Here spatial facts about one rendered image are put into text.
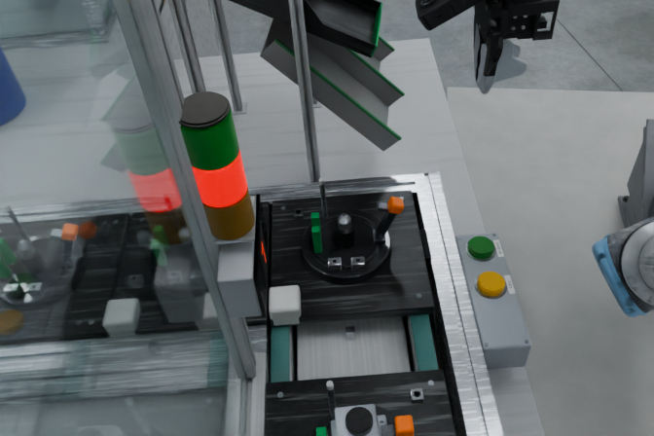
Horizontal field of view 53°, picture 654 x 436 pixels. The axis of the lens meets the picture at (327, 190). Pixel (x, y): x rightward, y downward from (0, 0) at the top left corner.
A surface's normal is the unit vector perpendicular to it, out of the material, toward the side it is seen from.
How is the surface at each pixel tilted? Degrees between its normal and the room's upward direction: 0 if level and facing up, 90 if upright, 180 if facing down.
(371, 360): 0
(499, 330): 0
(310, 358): 0
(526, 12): 90
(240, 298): 90
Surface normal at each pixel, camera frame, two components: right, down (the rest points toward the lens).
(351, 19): 0.36, -0.62
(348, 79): 0.65, -0.47
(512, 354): 0.05, 0.71
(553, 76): -0.07, -0.70
